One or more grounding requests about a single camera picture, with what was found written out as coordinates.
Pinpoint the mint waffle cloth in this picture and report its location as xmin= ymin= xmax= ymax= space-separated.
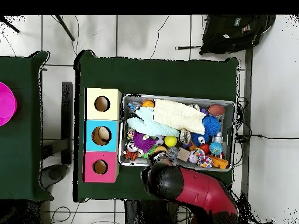
xmin=126 ymin=106 xmax=181 ymax=138

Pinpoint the cream waffle cloth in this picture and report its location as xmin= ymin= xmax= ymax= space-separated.
xmin=152 ymin=99 xmax=207 ymax=135

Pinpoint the blue green globe ball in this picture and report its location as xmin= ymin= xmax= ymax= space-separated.
xmin=209 ymin=141 xmax=224 ymax=156

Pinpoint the orange plastic toy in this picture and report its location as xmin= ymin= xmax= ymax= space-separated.
xmin=207 ymin=154 xmax=229 ymax=170

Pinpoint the silver mesh bin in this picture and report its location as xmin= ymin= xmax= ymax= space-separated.
xmin=118 ymin=93 xmax=237 ymax=172

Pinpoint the wooden box with three holes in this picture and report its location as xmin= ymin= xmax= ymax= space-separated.
xmin=82 ymin=87 xmax=123 ymax=184

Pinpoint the purple spiky monster toy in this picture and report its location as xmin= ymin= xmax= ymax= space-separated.
xmin=133 ymin=131 xmax=157 ymax=153

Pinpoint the orange toy basketball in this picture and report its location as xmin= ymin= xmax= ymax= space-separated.
xmin=141 ymin=99 xmax=155 ymax=109

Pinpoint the dark green tablecloth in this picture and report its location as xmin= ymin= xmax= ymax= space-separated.
xmin=0 ymin=50 xmax=54 ymax=201
xmin=72 ymin=50 xmax=239 ymax=203

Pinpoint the blue spiky ball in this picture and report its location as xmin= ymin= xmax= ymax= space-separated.
xmin=202 ymin=115 xmax=222 ymax=137

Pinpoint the brown toy football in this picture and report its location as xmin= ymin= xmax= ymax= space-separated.
xmin=207 ymin=104 xmax=227 ymax=117

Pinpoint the black panel on stand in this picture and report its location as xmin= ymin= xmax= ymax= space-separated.
xmin=39 ymin=81 xmax=74 ymax=190

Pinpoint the black backpack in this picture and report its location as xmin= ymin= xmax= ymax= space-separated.
xmin=175 ymin=15 xmax=276 ymax=55

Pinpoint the black tripod leg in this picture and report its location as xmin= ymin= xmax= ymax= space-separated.
xmin=0 ymin=15 xmax=20 ymax=33
xmin=54 ymin=15 xmax=75 ymax=42

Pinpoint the pink plastic bowl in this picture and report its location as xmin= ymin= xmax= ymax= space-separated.
xmin=0 ymin=81 xmax=18 ymax=127

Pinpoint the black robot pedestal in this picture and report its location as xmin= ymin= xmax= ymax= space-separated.
xmin=123 ymin=199 xmax=192 ymax=224

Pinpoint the thin black cable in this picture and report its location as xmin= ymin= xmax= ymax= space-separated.
xmin=149 ymin=15 xmax=170 ymax=60
xmin=251 ymin=134 xmax=299 ymax=140

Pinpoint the grey metal rail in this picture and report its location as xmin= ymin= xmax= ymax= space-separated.
xmin=240 ymin=47 xmax=253 ymax=198

